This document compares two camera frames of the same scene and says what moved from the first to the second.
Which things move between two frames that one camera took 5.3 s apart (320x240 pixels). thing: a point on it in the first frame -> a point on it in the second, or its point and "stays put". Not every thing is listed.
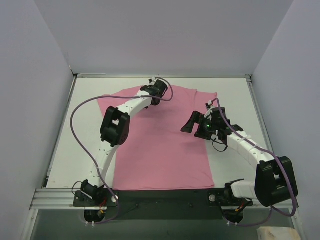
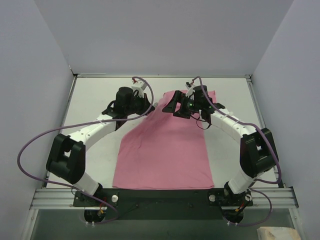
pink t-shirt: x=158 y=155 stays put
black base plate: x=163 y=204 stays put
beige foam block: x=273 y=233 stays put
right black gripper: x=199 y=124 -> x=180 y=104
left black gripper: x=155 y=100 -> x=145 y=105
